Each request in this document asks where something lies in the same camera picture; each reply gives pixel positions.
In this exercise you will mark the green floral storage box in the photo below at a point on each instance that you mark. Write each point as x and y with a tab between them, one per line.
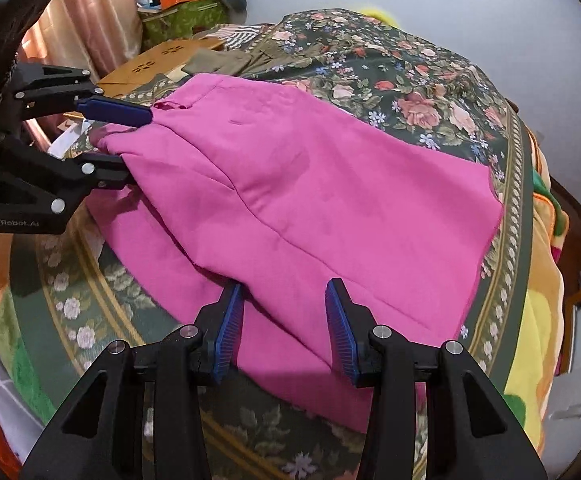
185	17

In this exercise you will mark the pink curtain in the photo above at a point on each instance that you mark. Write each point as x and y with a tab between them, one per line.
80	15

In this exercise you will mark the pink pants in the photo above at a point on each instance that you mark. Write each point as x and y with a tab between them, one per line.
300	195

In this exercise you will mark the yellow orange blanket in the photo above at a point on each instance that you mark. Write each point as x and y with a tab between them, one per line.
535	310

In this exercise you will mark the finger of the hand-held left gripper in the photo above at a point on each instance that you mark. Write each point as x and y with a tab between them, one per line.
118	111
105	169

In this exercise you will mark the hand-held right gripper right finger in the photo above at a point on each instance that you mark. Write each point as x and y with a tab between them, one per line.
339	320

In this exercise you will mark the olive green garment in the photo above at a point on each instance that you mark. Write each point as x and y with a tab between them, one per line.
220	61

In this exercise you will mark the yellow plush toy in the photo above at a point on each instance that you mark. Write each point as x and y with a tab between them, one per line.
380	12

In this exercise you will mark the floral green bed cover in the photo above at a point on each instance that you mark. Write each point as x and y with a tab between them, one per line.
405	90

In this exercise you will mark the brown wooden board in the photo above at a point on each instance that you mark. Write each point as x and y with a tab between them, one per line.
143	67

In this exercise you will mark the striped cloth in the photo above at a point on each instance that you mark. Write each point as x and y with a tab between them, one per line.
235	36

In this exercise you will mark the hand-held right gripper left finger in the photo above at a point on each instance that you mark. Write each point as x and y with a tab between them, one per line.
229	321

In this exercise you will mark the wooden bed frame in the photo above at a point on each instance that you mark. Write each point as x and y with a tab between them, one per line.
567	240

